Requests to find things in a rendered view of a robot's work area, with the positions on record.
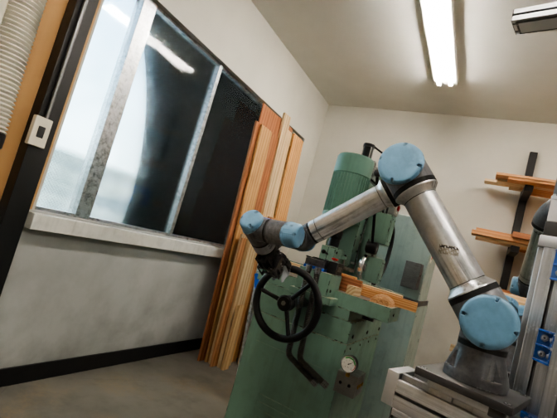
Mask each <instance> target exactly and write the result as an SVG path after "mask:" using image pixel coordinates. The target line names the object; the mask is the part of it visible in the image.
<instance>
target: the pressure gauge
mask: <svg viewBox="0 0 557 418"><path fill-rule="evenodd" d="M348 363H349V365H348ZM350 363H351V364H350ZM358 365H359V363H358V360H357V359H356V357H354V356H353V355H346V356H344V357H343V358H342V359H341V369H342V370H343V371H344V372H345V373H346V377H350V374H351V373H353V372H354V371H355V370H356V369H357V368H358Z"/></svg>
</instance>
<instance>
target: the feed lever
mask: <svg viewBox="0 0 557 418"><path fill-rule="evenodd" d="M374 176H375V185H377V184H378V182H379V177H380V174H379V171H378V169H376V170H375V171H374ZM375 217H376V214H374V215H373V218H372V230H371V241H367V242H366V247H365V252H366V253H369V254H371V256H373V257H375V255H376V254H377V252H378V249H379V244H378V243H377V242H374V237H375Z"/></svg>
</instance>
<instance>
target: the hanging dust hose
mask: <svg viewBox="0 0 557 418"><path fill-rule="evenodd" d="M46 3H47V0H9V2H8V5H7V8H6V11H5V13H4V16H3V19H2V22H1V25H0V149H2V146H3V144H4V141H5V139H6V137H7V136H6V134H7V133H6V132H4V131H8V129H7V128H6V127H8V126H9V124H7V123H10V122H11V121H10V120H9V119H10V118H11V116H10V114H13V112H12V111H11V110H14V108H13V107H12V106H15V104H14V103H13V102H17V101H16V100H15V98H18V97H17V96H16V94H19V93H18V90H20V88H19V87H18V86H20V85H21V83H20V82H22V79H21V78H23V77H24V76H23V75H22V74H25V72H24V70H25V69H26V67H25V66H27V62H28V61H29V60H28V59H27V58H29V57H30V56H29V55H28V54H31V51H30V50H31V49H32V48H31V47H32V46H33V42H34V41H35V40H34V38H35V37H36V34H37V30H38V27H39V26H40V24H39V22H40V21H41V18H42V14H43V11H44V10H45V8H44V7H45V6H46Z"/></svg>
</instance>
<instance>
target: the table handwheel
mask: <svg viewBox="0 0 557 418"><path fill-rule="evenodd" d="M290 272H291V273H294V274H297V275H300V276H301V277H303V278H304V279H305V280H306V281H307V282H308V284H306V285H305V286H304V287H303V288H301V289H300V290H299V291H298V292H297V293H295V294H294V295H292V296H291V295H281V296H280V297H279V296H278V295H276V294H273V293H271V292H269V291H268V290H266V289H264V286H265V284H266V283H267V282H268V280H269V279H271V278H272V275H269V274H264V275H263V277H262V278H261V279H260V281H259V282H258V284H257V286H256V288H255V291H254V297H253V310H254V316H255V319H256V321H257V324H258V325H259V327H260V328H261V329H262V331H263V332H264V333H265V334H266V335H267V336H269V337H270V338H272V339H273V340H275V341H278V342H281V343H295V342H298V341H300V340H302V339H304V338H305V337H307V336H308V335H309V334H310V333H311V332H312V331H313V330H314V328H315V327H316V326H317V324H318V321H319V319H320V317H321V313H322V296H321V292H320V289H319V287H318V285H317V282H316V281H315V279H314V278H313V277H312V276H311V275H310V274H309V273H308V272H307V271H306V270H304V269H302V268H300V267H297V266H295V265H292V266H291V270H290ZM310 287H311V289H312V293H313V296H314V312H313V315H312V319H311V321H310V322H309V324H308V325H307V327H306V328H305V329H303V330H302V331H301V332H299V333H295V334H293V335H290V325H289V311H291V310H292V309H293V308H297V307H296V306H297V302H298V299H296V298H297V297H298V296H299V295H300V294H302V293H303V292H305V291H306V290H307V289H309V288H310ZM262 292H263V293H265V294H267V295H268V296H270V297H272V298H273V299H276V300H277V305H278V308H279V309H280V310H281V311H284V316H285V326H286V335H282V334H279V333H276V332H275V331H273V330H272V329H271V328H270V327H269V326H268V325H267V324H266V322H265V321H264V319H263V317H262V314H261V311H260V304H259V302H260V295H261V293H262ZM307 305H308V301H307V300H306V299H304V302H303V307H306V306H307Z"/></svg>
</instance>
